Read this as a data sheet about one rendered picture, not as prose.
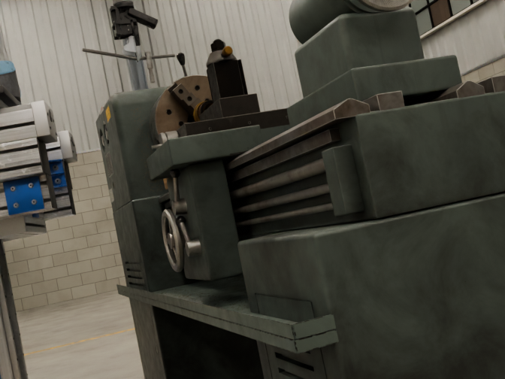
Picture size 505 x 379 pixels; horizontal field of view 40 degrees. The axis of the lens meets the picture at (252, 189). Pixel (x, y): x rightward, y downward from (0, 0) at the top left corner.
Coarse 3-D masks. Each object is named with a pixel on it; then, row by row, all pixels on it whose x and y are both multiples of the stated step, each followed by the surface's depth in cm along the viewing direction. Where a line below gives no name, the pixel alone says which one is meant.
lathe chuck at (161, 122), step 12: (192, 84) 238; (204, 84) 240; (168, 96) 235; (204, 96) 239; (156, 108) 234; (168, 108) 235; (180, 108) 236; (156, 120) 233; (168, 120) 235; (180, 120) 236; (156, 132) 234; (156, 144) 241
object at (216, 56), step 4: (216, 52) 177; (220, 52) 176; (212, 56) 177; (216, 56) 176; (220, 56) 176; (228, 56) 176; (232, 56) 177; (208, 60) 177; (212, 60) 176; (216, 60) 175; (220, 60) 175; (224, 60) 176; (208, 64) 177
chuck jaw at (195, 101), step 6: (174, 84) 236; (180, 84) 233; (168, 90) 236; (174, 90) 232; (180, 90) 233; (186, 90) 233; (174, 96) 235; (180, 96) 232; (186, 96) 231; (192, 96) 232; (180, 102) 235; (186, 102) 231; (192, 102) 230; (198, 102) 230; (186, 108) 234; (192, 108) 230; (192, 114) 234
